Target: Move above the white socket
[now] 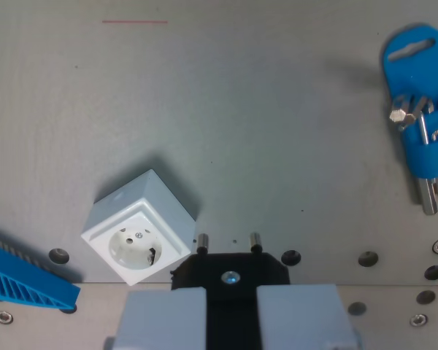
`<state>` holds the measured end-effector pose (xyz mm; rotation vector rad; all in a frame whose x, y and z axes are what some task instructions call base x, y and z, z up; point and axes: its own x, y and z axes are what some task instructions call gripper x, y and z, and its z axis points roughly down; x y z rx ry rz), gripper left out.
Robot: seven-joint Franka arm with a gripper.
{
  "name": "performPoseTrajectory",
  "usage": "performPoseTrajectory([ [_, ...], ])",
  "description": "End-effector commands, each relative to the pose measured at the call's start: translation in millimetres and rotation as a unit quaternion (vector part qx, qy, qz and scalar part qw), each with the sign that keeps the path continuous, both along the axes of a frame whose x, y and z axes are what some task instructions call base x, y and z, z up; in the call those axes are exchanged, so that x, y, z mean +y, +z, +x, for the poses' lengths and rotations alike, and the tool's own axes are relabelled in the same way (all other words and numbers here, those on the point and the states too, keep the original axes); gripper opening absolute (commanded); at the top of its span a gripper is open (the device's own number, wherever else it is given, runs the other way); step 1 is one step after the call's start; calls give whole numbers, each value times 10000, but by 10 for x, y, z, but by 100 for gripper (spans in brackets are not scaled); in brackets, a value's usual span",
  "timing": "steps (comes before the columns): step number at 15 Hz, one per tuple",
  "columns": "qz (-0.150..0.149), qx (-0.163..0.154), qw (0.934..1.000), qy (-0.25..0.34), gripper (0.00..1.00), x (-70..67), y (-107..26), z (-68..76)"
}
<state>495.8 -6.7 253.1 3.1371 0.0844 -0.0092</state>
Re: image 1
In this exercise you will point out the blue ribbed plastic wedge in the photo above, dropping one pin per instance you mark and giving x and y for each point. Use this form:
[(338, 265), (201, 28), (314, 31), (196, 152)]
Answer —
[(25, 282)]

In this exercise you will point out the white socket box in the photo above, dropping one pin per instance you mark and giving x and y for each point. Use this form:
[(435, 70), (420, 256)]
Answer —
[(138, 226)]

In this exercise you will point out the black two-pin power plug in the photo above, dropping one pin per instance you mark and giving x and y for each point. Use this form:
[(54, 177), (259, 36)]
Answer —
[(233, 268)]

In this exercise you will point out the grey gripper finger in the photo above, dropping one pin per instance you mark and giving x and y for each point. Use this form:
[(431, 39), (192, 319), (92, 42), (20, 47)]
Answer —
[(164, 321), (299, 317)]

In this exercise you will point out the large silver hex key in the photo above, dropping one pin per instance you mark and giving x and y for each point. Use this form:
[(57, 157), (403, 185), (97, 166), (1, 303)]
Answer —
[(398, 116)]

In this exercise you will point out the long silver hex key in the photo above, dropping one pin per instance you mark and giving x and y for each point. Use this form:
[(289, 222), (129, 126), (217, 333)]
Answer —
[(428, 193)]

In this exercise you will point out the blue hex key holder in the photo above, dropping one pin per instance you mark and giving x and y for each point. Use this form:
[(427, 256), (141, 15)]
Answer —
[(410, 73)]

